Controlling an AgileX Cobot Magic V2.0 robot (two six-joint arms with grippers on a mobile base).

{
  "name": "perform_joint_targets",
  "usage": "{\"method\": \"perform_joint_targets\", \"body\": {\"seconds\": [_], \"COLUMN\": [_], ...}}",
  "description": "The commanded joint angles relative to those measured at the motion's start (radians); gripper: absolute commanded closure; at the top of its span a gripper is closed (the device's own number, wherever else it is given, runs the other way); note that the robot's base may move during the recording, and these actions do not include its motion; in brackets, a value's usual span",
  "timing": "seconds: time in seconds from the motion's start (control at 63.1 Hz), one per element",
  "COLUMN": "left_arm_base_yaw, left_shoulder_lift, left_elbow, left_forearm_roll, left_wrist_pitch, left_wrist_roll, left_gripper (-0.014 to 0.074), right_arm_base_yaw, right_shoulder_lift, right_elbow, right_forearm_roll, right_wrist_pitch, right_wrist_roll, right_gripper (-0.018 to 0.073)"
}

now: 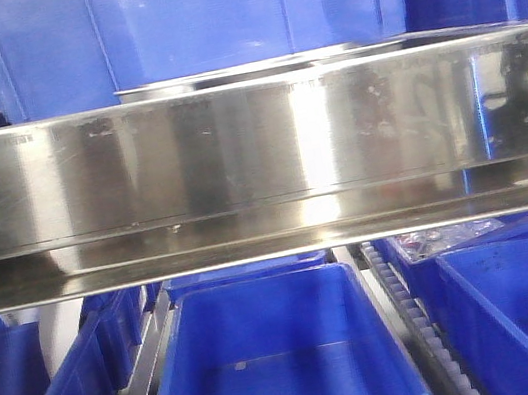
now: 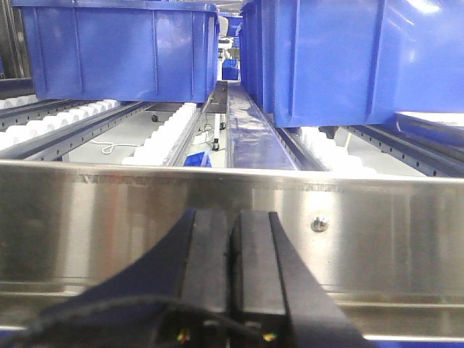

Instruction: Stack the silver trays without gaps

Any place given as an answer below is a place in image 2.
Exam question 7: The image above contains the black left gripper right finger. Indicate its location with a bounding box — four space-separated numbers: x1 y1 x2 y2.
231 211 366 347

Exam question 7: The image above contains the white roller track left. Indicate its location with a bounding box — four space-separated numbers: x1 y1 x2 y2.
1 94 120 150

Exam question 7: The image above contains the blue plastic bin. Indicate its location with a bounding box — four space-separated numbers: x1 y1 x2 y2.
13 1 219 103
240 1 463 128

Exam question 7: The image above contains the white roller track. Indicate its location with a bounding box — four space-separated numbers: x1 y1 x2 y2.
1 94 120 150
122 103 196 166
300 127 377 176

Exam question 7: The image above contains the white roller track middle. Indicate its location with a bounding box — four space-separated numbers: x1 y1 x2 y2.
122 103 196 166

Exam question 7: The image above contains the shelf rail screw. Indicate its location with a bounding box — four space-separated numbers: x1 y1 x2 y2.
310 215 330 233

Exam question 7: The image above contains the white roller track right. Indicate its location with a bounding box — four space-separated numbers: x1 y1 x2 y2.
300 127 377 176

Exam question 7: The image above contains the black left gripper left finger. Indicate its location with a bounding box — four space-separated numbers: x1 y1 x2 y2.
43 207 231 348

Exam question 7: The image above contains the grey centre divider rail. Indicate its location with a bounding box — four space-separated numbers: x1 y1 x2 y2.
227 82 300 170

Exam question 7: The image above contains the stainless steel shelf rail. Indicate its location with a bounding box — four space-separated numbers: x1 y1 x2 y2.
1 161 463 341

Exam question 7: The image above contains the blue plastic bin right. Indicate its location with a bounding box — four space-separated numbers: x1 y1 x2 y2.
240 1 463 128

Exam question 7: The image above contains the blue plastic bin left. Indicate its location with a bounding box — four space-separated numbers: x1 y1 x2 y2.
13 1 219 103

